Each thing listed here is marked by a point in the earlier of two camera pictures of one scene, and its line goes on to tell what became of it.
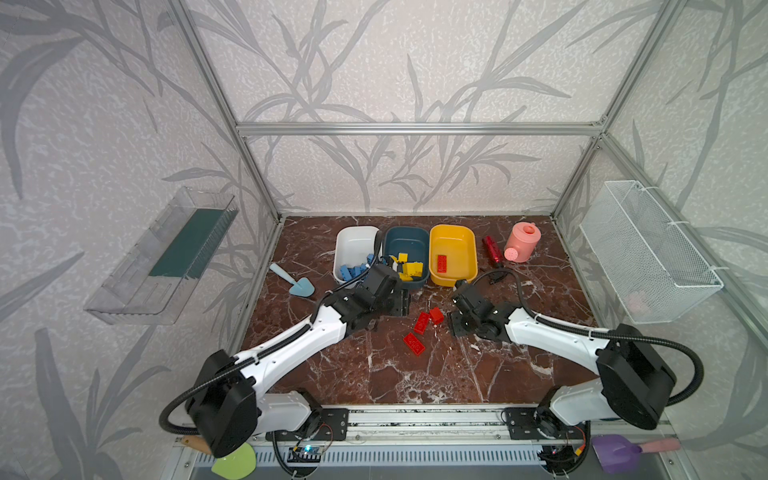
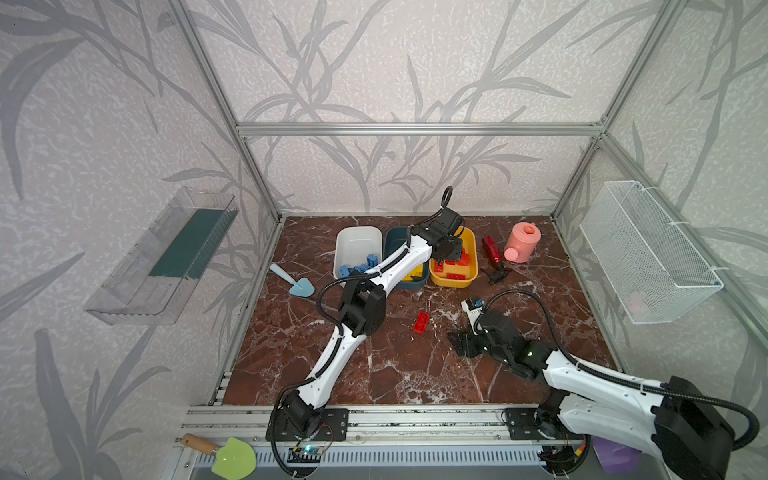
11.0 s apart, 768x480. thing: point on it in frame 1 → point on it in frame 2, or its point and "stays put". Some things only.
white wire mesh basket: [652, 269] stays put
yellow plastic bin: [459, 244] stays put
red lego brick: [422, 323] stays put
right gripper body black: [464, 298] → [474, 341]
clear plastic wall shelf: [151, 286] stays put
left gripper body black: [385, 280] → [452, 248]
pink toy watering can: [522, 241] stays put
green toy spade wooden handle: [237, 465] stays put
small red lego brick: [436, 315] → [465, 259]
